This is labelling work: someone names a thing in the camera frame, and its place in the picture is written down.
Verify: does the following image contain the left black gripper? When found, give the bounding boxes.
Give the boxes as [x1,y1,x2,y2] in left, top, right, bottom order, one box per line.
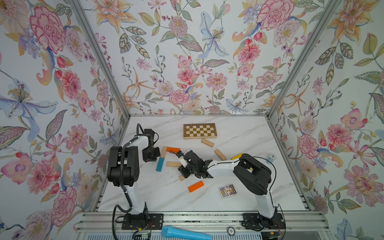
[142,146,161,163]

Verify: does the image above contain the teal wooden block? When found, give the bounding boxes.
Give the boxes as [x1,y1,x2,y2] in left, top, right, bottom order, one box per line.
[156,158,165,172]

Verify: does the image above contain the orange block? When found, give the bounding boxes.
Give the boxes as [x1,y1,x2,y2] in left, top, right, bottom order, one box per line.
[167,147,181,154]
[188,181,204,193]

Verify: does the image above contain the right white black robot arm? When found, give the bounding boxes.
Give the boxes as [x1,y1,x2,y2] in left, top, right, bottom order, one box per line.
[176,151,286,231]

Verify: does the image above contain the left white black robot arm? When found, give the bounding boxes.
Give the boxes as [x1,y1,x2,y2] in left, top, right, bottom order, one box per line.
[107,129,160,219]

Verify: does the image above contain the orange block front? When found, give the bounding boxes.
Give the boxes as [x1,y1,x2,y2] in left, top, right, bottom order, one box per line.
[188,181,204,193]

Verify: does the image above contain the natural block below chessboard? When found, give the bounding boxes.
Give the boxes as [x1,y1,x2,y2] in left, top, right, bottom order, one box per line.
[201,139,215,148]

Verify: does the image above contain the wooden chessboard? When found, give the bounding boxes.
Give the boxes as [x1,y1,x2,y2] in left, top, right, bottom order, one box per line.
[183,123,218,140]

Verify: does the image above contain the playing card box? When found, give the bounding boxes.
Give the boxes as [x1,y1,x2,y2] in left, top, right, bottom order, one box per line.
[219,184,238,199]

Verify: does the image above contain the yellow block upper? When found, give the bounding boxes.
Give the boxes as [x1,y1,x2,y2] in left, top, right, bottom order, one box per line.
[231,154,243,160]

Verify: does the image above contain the blue microphone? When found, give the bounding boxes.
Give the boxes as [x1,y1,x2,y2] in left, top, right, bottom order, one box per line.
[161,227,212,240]

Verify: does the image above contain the small blue white cup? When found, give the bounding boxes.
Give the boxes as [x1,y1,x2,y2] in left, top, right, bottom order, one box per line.
[269,154,277,162]

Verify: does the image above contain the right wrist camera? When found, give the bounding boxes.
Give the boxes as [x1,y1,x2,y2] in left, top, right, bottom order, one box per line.
[176,151,188,168]

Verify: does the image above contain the aluminium front rail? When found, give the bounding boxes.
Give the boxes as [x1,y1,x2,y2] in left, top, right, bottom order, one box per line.
[74,211,329,233]

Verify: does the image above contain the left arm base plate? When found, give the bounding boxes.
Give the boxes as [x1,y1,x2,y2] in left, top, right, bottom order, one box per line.
[122,213,164,230]

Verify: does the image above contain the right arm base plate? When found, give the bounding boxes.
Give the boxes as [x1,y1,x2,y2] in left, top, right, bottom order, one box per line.
[242,212,286,231]

